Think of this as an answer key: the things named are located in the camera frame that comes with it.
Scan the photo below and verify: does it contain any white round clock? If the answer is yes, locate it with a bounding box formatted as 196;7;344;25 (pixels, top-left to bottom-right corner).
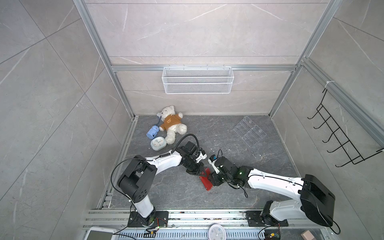
208;224;227;240

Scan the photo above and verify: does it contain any white wire mesh basket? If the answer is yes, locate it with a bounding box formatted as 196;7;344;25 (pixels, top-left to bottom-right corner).
162;67;235;94

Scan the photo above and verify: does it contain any light blue alarm clock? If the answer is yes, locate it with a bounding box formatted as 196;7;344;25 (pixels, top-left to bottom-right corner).
150;137;167;151

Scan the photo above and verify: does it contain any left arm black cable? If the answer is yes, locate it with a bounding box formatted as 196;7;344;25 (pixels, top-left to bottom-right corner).
110;133;201;205

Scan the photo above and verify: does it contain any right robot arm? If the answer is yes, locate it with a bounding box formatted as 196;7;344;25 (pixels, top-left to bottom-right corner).
208;155;336;228

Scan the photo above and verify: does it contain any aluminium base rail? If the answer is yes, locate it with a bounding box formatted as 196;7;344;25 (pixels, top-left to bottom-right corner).
80;209;338;240

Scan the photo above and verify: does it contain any red leather card holder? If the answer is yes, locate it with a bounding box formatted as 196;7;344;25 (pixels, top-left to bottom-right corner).
200;168;213;191

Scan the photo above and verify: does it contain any pink block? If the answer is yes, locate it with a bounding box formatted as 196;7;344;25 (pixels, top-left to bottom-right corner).
301;230;316;240

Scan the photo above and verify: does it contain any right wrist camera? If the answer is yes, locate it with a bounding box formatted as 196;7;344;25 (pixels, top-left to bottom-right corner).
208;155;220;174

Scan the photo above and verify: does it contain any black wire hook rack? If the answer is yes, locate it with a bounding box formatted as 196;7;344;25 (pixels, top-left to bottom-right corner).
307;89;384;168

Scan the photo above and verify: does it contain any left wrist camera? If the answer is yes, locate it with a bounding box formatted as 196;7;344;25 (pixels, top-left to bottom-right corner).
196;150;207;163

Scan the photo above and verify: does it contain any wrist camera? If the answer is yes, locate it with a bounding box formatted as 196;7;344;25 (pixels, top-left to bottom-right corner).
208;155;220;174
196;150;207;163

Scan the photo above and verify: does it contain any blue small bottle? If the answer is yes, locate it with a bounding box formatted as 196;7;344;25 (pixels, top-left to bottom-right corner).
146;125;160;140

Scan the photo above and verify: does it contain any clear acrylic card stand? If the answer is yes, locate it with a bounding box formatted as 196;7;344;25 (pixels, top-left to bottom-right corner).
234;116;267;147

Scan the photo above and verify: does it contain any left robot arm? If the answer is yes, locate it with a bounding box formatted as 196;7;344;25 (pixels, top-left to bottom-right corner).
117;142;207;227

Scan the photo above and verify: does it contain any white tablet device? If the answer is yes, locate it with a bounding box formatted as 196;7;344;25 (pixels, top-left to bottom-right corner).
84;227;119;240

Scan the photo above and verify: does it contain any white teddy bear orange shirt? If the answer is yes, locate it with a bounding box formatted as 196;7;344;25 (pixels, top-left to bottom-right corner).
157;106;188;145

